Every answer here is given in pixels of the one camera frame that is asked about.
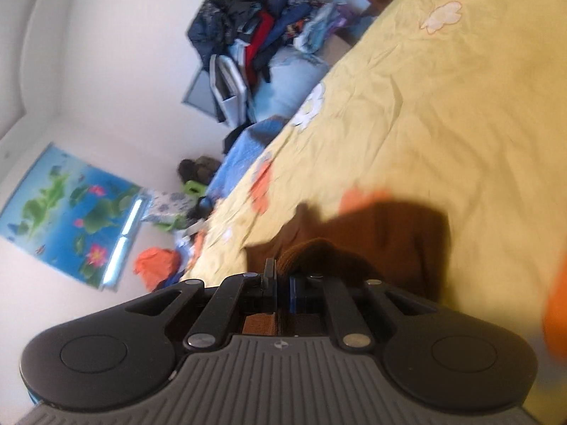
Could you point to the lotus wall poster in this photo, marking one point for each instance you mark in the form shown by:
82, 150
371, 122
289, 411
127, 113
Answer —
66, 212

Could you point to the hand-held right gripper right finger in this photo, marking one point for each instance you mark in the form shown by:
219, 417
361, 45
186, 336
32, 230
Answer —
297, 294

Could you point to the dark bag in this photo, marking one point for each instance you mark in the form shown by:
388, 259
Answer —
199, 169

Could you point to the floral pillow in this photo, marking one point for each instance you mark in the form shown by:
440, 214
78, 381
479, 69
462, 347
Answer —
166, 206

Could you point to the grey flat panel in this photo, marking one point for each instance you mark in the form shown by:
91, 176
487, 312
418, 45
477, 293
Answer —
199, 95

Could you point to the yellow flower print bedsheet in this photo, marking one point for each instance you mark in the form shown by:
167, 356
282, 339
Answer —
421, 110

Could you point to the brown knit sweater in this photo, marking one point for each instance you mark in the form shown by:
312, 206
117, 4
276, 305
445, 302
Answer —
390, 239

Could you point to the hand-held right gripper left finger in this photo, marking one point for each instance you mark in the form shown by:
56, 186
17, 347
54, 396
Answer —
271, 292

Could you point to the light blue quilt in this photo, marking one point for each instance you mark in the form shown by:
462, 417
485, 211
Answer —
283, 79

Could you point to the pile of mixed clothes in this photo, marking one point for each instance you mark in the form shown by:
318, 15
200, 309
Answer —
252, 31

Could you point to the green plastic stool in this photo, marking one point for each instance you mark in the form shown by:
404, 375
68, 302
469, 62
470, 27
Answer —
195, 188

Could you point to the orange cloth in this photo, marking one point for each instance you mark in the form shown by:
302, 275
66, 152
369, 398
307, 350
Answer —
157, 268

